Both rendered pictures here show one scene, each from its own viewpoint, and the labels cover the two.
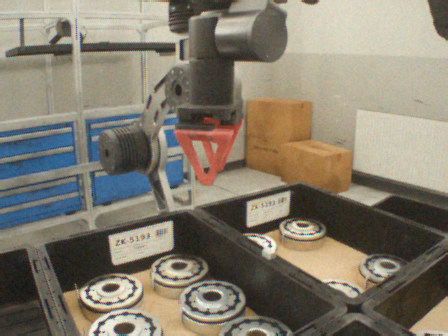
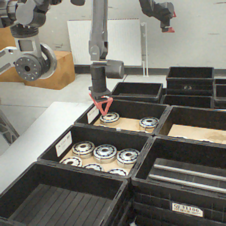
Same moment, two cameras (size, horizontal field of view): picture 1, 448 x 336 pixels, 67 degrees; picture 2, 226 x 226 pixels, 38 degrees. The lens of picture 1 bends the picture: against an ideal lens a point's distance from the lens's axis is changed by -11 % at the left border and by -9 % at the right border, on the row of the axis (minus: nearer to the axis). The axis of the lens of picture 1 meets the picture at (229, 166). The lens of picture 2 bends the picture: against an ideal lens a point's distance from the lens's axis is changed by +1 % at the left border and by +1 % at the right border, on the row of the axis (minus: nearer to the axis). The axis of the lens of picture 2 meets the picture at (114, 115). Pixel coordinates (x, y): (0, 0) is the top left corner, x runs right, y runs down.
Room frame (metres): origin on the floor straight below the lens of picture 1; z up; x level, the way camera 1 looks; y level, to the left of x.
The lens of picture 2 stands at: (-0.56, 0.58, 1.66)
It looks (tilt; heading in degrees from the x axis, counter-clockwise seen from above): 28 degrees down; 330
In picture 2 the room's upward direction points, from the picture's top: 5 degrees counter-clockwise
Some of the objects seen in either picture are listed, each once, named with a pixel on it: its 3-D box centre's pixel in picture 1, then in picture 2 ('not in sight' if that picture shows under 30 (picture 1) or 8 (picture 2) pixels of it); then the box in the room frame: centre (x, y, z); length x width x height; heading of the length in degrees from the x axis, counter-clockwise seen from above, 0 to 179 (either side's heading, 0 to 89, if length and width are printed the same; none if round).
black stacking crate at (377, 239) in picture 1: (316, 254); (123, 125); (0.61, -0.16, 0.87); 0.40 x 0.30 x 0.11; 34
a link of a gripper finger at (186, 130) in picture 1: (208, 146); (102, 103); (0.46, 0.03, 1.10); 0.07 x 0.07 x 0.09; 79
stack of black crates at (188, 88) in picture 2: not in sight; (189, 95); (1.40, -1.40, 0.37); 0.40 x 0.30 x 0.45; 42
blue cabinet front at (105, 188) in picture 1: (139, 154); not in sight; (2.45, 0.61, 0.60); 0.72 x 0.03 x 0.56; 132
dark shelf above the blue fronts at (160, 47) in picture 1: (99, 49); not in sight; (2.52, 0.88, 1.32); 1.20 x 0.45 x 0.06; 132
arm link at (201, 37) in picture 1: (214, 38); (99, 70); (0.47, 0.02, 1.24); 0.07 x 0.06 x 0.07; 41
